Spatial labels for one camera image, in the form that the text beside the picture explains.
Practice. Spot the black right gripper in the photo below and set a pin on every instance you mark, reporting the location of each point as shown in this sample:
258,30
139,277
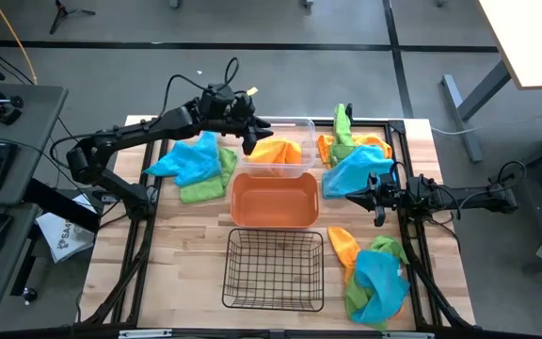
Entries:
386,190

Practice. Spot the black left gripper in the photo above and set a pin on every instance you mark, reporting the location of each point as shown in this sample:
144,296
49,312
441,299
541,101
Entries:
226,115

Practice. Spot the green microfiber towel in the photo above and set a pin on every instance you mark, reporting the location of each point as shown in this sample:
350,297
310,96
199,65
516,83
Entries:
205,188
342,127
386,245

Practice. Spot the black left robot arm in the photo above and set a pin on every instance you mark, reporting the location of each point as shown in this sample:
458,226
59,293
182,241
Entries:
125,136

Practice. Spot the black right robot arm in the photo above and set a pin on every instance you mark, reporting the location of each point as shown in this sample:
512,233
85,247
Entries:
464,195

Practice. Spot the orange microfiber towel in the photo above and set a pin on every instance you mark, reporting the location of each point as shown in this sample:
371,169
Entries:
374,140
275,151
344,247

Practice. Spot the clear plastic bin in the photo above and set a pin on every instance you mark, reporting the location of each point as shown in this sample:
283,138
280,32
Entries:
309,141

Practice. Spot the orange plastic bin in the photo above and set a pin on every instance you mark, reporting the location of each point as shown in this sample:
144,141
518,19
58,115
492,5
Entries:
275,202

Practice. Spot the grey table leg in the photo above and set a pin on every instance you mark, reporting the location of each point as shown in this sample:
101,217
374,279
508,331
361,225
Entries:
461,117

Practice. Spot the white printed bag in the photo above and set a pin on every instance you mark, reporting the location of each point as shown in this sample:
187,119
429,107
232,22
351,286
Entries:
64,235

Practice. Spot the grey side desk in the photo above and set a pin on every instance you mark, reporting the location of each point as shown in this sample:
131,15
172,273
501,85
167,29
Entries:
31,122

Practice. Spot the black tripod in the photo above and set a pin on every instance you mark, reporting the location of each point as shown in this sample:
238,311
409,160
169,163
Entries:
61,11

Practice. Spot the white table top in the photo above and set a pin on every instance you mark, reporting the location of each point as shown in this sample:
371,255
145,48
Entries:
534,37

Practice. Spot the black round knob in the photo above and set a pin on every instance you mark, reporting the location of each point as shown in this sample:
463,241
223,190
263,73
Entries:
30,295

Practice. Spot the black metal table frame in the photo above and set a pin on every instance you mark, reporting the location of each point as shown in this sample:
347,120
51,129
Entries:
403,146

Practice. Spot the silver metal bracket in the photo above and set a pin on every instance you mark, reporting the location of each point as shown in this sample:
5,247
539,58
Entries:
144,334
407,335

